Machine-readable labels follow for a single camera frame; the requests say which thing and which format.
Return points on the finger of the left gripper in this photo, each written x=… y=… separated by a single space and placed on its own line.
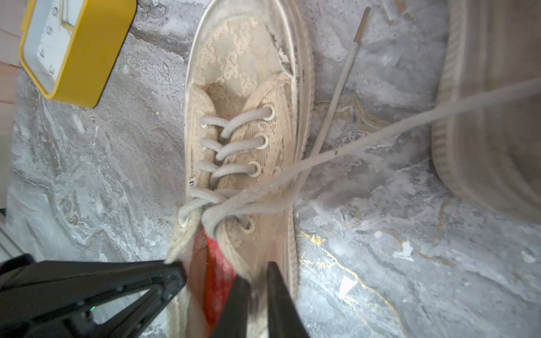
x=55 y=298

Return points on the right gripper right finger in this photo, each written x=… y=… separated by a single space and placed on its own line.
x=283 y=318

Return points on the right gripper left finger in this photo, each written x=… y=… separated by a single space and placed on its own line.
x=233 y=320

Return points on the beige lace sneaker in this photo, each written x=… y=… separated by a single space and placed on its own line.
x=491 y=156
x=248 y=101

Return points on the yellow alarm clock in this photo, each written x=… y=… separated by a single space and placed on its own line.
x=69 y=48

